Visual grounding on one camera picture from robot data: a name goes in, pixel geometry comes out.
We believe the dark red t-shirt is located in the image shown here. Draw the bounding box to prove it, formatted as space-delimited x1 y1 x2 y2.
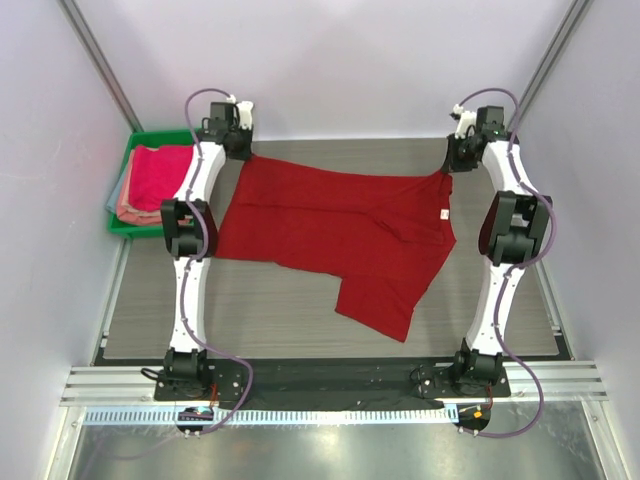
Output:
216 156 456 342

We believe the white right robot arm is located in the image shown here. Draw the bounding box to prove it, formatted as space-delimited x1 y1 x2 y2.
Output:
442 104 552 396

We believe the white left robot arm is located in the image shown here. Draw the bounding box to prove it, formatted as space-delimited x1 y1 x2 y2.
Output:
154 97 254 401

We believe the green plastic bin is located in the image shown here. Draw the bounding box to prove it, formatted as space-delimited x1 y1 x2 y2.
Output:
107 129 193 239

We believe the salmon folded t-shirt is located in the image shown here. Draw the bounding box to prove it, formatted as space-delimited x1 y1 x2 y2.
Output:
116 152 161 227

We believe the grey-blue folded t-shirt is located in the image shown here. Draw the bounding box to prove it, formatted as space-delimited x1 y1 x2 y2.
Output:
105 172 125 214

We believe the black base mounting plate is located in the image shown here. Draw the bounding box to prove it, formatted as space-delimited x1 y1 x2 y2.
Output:
140 354 511 412

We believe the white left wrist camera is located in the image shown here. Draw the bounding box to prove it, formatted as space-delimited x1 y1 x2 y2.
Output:
226 95 254 130

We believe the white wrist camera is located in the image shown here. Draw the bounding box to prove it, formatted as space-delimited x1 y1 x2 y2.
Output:
226 95 254 130
450 104 477 139

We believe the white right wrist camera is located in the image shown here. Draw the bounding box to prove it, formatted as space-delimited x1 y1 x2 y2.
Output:
450 104 477 139

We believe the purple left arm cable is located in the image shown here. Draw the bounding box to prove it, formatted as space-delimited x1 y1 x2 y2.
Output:
175 87 254 434

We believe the left aluminium frame post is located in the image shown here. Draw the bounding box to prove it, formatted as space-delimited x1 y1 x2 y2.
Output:
56 0 144 132

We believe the aluminium frame post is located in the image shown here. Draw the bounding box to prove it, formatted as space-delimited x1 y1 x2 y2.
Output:
56 0 144 132
508 0 593 131

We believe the right aluminium frame post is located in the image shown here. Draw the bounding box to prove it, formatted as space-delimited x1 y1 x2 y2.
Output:
508 0 593 131

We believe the aluminium front rail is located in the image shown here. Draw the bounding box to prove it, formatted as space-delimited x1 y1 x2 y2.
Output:
59 361 608 407

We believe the slotted cable duct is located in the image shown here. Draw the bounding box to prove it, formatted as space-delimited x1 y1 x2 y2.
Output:
84 405 459 427

